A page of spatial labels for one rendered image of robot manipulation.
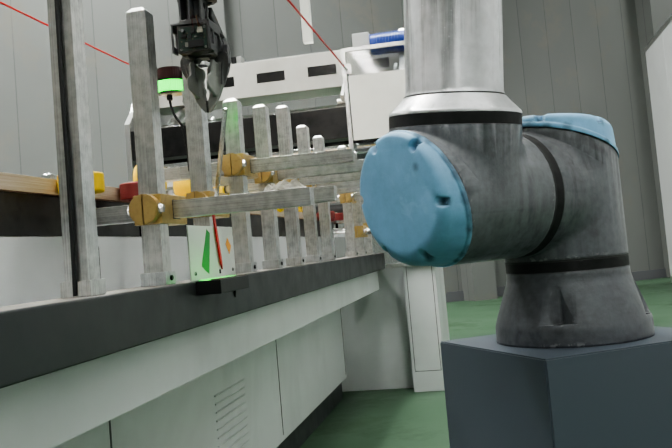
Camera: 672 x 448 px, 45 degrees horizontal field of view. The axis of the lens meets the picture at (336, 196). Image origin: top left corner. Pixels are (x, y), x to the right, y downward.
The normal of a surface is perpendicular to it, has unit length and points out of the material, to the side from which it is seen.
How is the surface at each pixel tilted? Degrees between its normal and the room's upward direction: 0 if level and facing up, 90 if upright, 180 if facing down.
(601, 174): 88
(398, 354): 90
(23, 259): 90
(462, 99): 51
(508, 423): 90
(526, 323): 70
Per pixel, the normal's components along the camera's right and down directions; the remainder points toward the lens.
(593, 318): -0.06, -0.40
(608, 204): 0.53, -0.09
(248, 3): 0.33, -0.09
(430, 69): -0.57, 0.04
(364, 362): -0.18, -0.05
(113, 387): 0.98, -0.10
